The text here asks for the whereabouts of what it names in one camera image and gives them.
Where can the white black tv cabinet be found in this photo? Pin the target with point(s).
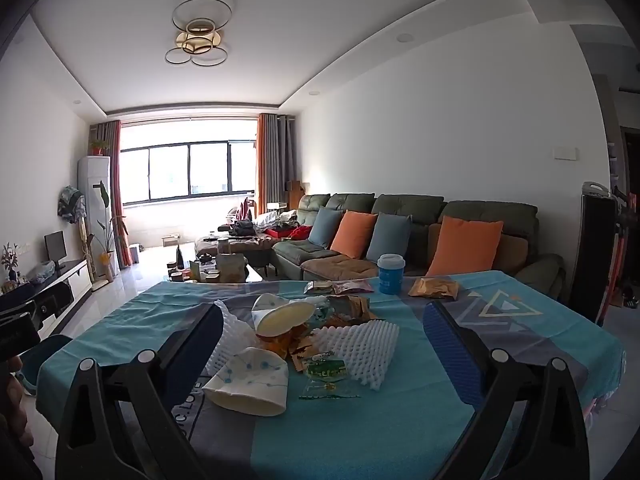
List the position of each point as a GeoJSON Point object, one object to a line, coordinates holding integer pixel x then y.
{"type": "Point", "coordinates": [80, 280]}

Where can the blue cushion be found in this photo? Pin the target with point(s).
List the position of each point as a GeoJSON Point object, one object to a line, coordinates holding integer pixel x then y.
{"type": "Point", "coordinates": [387, 237]}
{"type": "Point", "coordinates": [324, 227]}

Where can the small grey waste bin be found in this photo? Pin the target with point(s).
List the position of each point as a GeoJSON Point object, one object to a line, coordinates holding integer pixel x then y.
{"type": "Point", "coordinates": [134, 252]}

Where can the small potted plant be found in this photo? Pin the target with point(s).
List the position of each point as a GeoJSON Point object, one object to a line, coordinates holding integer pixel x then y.
{"type": "Point", "coordinates": [98, 147]}

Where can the group of glass jars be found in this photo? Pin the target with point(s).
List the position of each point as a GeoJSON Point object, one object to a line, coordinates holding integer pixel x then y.
{"type": "Point", "coordinates": [197, 272]}

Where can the pile of clothes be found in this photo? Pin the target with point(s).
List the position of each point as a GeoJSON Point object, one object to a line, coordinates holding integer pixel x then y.
{"type": "Point", "coordinates": [250, 227]}

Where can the white patterned paper bowl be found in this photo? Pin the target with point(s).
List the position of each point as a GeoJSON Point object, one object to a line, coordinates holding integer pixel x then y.
{"type": "Point", "coordinates": [280, 317]}
{"type": "Point", "coordinates": [255, 375]}

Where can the wooden side cabinet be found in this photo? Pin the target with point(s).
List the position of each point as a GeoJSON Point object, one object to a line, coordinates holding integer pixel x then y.
{"type": "Point", "coordinates": [296, 191]}

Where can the patterned cloth on stand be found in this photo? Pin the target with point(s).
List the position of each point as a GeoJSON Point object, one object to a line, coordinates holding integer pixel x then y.
{"type": "Point", "coordinates": [70, 205]}

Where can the white wall panel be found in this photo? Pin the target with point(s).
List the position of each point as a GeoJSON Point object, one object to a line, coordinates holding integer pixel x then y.
{"type": "Point", "coordinates": [565, 153]}

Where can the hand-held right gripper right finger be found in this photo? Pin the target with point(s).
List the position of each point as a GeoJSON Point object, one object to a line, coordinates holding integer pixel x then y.
{"type": "Point", "coordinates": [450, 355]}

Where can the teal plastic bin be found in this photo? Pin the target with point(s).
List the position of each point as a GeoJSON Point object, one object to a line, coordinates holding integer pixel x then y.
{"type": "Point", "coordinates": [42, 360]}

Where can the blue tumbler cup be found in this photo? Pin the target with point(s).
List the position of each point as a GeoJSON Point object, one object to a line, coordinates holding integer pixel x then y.
{"type": "Point", "coordinates": [390, 277]}

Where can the brown crumpled wrapper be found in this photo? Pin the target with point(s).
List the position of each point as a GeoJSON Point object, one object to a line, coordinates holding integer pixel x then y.
{"type": "Point", "coordinates": [355, 310]}

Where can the dark wine bottle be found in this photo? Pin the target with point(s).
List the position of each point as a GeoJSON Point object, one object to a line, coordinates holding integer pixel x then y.
{"type": "Point", "coordinates": [178, 259]}

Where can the yellow wheat vase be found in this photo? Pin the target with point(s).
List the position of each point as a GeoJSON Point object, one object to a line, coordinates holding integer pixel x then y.
{"type": "Point", "coordinates": [105, 260]}

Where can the green sofa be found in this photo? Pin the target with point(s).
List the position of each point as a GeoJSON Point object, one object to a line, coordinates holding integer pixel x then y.
{"type": "Point", "coordinates": [410, 205]}

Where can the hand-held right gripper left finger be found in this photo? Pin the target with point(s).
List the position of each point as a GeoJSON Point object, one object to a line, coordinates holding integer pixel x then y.
{"type": "Point", "coordinates": [200, 350]}

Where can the black monitor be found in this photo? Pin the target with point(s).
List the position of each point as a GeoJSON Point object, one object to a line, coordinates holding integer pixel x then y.
{"type": "Point", "coordinates": [54, 245]}

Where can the green printed plastic wrapper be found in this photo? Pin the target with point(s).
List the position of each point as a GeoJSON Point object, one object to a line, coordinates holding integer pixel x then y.
{"type": "Point", "coordinates": [325, 371]}

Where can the flower vase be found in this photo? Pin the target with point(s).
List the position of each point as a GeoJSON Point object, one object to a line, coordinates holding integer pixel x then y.
{"type": "Point", "coordinates": [10, 257]}

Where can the brown sofa seat pad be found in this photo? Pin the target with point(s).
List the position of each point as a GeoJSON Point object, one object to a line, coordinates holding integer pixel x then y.
{"type": "Point", "coordinates": [335, 266]}

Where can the clear snack packet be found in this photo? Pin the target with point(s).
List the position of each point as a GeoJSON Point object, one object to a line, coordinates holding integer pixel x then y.
{"type": "Point", "coordinates": [318, 287]}

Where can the orange cushion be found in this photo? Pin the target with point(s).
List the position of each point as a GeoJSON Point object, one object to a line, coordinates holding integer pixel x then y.
{"type": "Point", "coordinates": [462, 247]}
{"type": "Point", "coordinates": [352, 235]}

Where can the blue wrapped bundle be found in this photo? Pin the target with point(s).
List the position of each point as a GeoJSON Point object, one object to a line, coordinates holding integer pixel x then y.
{"type": "Point", "coordinates": [41, 272]}

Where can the orange snack packet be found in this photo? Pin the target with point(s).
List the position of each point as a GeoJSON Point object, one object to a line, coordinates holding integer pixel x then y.
{"type": "Point", "coordinates": [432, 288]}

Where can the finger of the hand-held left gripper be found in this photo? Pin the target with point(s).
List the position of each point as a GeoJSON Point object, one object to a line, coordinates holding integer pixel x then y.
{"type": "Point", "coordinates": [50, 302]}

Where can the coffee table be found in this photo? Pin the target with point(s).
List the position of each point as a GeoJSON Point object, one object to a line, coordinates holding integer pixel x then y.
{"type": "Point", "coordinates": [254, 273]}

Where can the white foam fruit net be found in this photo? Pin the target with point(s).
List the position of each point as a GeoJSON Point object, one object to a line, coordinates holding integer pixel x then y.
{"type": "Point", "coordinates": [232, 340]}
{"type": "Point", "coordinates": [365, 350]}

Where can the brown paper bag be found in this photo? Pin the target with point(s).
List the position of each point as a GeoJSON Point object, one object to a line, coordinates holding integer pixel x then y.
{"type": "Point", "coordinates": [230, 267]}

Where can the orange torn wrapper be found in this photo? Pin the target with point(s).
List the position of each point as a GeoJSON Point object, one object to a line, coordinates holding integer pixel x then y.
{"type": "Point", "coordinates": [285, 345]}

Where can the white standing air conditioner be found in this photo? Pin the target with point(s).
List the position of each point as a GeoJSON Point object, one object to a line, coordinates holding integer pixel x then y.
{"type": "Point", "coordinates": [92, 175]}

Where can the large window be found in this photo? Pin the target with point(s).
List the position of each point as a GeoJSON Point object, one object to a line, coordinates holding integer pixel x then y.
{"type": "Point", "coordinates": [170, 170]}

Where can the grey orange curtain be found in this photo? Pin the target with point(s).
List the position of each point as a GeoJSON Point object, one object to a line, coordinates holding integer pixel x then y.
{"type": "Point", "coordinates": [272, 160]}
{"type": "Point", "coordinates": [112, 160]}

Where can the pink snack packet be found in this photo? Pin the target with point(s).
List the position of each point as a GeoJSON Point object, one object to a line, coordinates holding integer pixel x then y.
{"type": "Point", "coordinates": [352, 287]}

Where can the teal grey tablecloth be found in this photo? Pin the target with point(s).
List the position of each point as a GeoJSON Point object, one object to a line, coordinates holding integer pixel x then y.
{"type": "Point", "coordinates": [350, 435]}

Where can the cardboard box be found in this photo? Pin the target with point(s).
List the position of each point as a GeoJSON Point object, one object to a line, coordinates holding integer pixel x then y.
{"type": "Point", "coordinates": [171, 240]}

